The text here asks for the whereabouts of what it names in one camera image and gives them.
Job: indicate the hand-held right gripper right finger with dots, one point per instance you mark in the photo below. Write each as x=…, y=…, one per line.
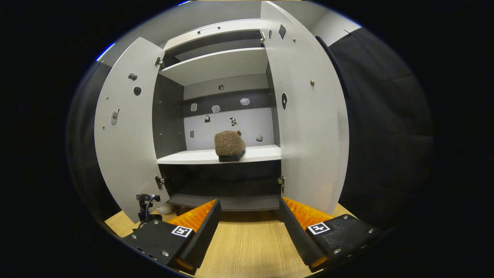
x=297, y=237

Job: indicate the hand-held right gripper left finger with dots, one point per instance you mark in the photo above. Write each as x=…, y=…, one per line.
x=200, y=235

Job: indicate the brown fuzzy shoe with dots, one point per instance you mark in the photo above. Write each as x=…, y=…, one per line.
x=229, y=143

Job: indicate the white shoe cabinet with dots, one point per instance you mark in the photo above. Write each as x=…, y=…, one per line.
x=216, y=63

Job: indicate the small white object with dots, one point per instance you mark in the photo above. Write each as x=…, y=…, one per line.
x=166, y=209

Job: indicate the black backdrop cloth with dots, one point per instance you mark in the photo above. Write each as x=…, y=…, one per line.
x=386, y=135

